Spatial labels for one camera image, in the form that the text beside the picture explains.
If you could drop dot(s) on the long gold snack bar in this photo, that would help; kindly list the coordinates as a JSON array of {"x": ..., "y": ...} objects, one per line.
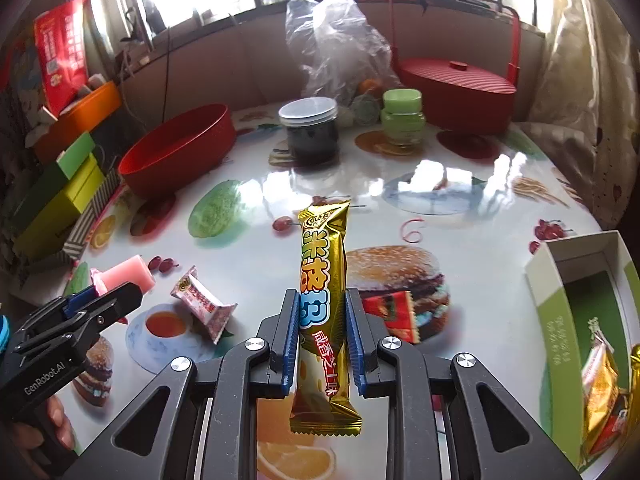
[
  {"x": 322, "y": 285},
  {"x": 635, "y": 370}
]

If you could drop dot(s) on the red snack bag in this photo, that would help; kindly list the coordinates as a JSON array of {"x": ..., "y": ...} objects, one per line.
[{"x": 62, "y": 50}]

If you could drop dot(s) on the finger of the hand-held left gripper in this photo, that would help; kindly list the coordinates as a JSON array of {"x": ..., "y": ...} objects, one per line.
[
  {"x": 110, "y": 305},
  {"x": 80, "y": 297}
]

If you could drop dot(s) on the clear plastic bag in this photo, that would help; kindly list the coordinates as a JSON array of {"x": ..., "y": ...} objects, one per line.
[{"x": 335, "y": 45}]

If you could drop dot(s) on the green jar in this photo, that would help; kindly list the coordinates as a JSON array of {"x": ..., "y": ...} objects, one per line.
[{"x": 402, "y": 112}]

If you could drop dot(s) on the red bowl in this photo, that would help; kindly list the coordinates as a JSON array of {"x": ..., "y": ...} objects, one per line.
[{"x": 180, "y": 150}]

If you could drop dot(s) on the person's left hand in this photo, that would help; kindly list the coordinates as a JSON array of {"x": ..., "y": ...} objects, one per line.
[{"x": 62, "y": 425}]

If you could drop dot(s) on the dark jar with silver lid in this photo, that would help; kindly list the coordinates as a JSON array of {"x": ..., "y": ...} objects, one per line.
[{"x": 308, "y": 130}]

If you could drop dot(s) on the small orange-gold snack packet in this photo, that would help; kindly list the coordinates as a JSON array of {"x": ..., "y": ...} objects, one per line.
[{"x": 600, "y": 390}]

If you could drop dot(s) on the white and pink candy packet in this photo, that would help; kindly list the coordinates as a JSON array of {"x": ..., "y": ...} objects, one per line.
[{"x": 202, "y": 305}]

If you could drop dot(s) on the small light green box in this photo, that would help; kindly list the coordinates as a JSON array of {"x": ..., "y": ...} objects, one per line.
[{"x": 75, "y": 152}]

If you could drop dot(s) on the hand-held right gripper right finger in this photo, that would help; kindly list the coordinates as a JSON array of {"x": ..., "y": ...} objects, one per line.
[{"x": 352, "y": 340}]

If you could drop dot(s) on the yellow-green box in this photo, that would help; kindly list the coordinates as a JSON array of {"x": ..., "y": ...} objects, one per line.
[{"x": 65, "y": 205}]

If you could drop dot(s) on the green cardboard box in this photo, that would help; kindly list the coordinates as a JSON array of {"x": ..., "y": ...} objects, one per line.
[{"x": 565, "y": 320}]

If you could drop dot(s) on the cream patterned curtain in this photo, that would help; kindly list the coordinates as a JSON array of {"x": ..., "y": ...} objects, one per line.
[{"x": 575, "y": 85}]

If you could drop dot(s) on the colourful printed bag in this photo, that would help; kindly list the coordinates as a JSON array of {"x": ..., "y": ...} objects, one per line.
[{"x": 20, "y": 75}]

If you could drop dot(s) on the orange box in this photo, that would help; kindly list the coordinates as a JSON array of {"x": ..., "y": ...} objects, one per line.
[{"x": 80, "y": 120}]

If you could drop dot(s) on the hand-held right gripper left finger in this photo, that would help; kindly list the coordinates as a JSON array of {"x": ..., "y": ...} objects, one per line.
[{"x": 289, "y": 340}]

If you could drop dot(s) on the pale round container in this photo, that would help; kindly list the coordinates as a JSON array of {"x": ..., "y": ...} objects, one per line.
[{"x": 364, "y": 109}]

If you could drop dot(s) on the striped box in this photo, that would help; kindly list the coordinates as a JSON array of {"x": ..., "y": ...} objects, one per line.
[{"x": 95, "y": 215}]

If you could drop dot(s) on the red candy packet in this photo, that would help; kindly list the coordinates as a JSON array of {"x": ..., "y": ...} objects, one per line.
[{"x": 390, "y": 315}]

